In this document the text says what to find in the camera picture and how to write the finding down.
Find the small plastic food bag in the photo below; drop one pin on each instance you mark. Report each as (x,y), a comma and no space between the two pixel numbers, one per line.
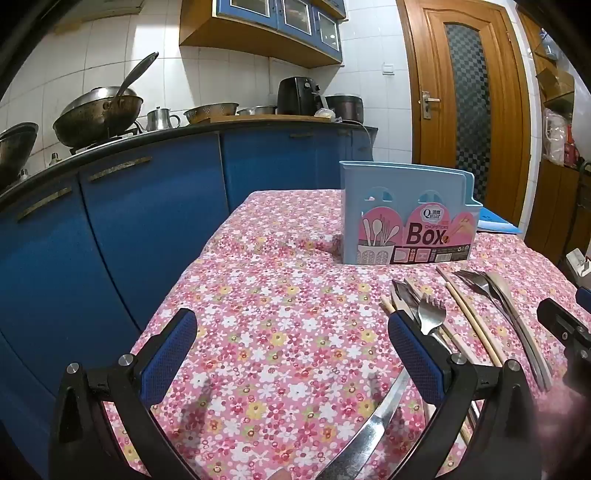
(327,114)

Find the steel colander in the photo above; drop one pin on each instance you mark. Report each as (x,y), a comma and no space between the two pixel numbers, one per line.
(210,113)

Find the white plastic bag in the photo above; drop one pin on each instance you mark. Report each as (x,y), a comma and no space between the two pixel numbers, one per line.
(556,134)

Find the white plastic box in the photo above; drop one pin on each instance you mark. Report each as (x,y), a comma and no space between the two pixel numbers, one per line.
(577,263)

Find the black rice cooker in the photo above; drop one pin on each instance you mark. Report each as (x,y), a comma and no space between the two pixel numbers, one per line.
(346,108)

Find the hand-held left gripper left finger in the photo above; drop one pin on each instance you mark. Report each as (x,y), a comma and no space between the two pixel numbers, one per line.
(173,350)

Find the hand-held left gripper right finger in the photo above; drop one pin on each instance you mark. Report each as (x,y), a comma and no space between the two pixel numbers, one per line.
(415,355)

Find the black air fryer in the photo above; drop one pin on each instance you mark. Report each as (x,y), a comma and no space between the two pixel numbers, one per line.
(295,94)

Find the blue wall cabinet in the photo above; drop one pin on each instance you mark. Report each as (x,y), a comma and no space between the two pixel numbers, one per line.
(258,27)

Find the steel bowl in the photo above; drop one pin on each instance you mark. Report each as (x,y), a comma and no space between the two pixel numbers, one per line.
(256,110)

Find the gas stove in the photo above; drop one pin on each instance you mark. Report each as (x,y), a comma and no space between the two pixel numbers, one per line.
(92,147)

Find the steel ladle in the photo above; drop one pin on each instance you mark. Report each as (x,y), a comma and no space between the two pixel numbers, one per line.
(136,74)

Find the blue book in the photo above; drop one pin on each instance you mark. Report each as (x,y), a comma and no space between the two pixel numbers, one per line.
(496,224)

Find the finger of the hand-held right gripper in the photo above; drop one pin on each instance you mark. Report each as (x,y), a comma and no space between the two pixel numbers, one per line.
(556,318)
(584,296)

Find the wooden storage shelf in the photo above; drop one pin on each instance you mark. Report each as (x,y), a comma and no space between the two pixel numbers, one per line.
(558,184)

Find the pink floral tablecloth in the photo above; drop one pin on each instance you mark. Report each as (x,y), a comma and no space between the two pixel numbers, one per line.
(277,346)

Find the beige chopstick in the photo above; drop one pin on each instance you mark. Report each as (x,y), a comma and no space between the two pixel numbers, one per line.
(388,305)
(461,304)
(466,323)

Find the wooden door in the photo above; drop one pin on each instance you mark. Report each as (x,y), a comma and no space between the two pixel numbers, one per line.
(434,161)

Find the white light switch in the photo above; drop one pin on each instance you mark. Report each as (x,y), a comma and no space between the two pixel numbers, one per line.
(388,69)

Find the dark steel pan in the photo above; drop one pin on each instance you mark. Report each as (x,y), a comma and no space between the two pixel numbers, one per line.
(16,147)

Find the steel kettle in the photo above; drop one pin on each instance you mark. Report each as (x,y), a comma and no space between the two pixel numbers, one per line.
(159,120)

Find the blue plastic utensil box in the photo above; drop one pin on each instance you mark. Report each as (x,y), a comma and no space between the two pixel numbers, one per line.
(369,198)

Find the steel table knife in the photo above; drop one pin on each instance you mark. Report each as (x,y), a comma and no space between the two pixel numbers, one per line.
(369,438)

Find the steel wok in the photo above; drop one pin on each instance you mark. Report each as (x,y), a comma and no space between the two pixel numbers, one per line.
(97,115)

